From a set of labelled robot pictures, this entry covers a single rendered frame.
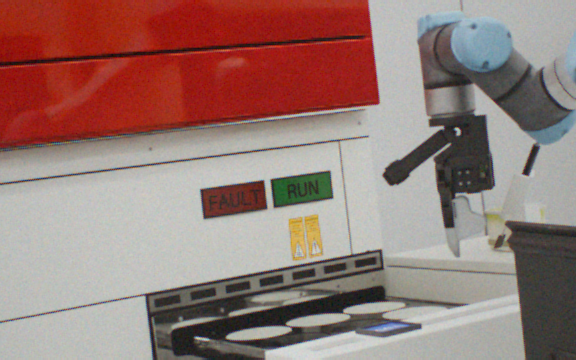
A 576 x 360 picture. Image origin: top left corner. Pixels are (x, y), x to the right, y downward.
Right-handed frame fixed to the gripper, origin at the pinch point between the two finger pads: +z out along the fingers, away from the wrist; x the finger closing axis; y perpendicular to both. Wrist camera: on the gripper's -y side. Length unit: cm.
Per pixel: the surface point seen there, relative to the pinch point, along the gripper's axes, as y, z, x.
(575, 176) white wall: 17, 9, 265
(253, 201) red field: -31.7, -9.9, 6.0
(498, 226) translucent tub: 6.2, -1.3, 14.2
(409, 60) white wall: -31, -38, 216
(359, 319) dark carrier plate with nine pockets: -15.1, 9.3, -1.6
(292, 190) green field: -26.4, -10.7, 11.4
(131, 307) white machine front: -48.4, 3.3, -10.1
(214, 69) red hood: -33.2, -31.4, -2.0
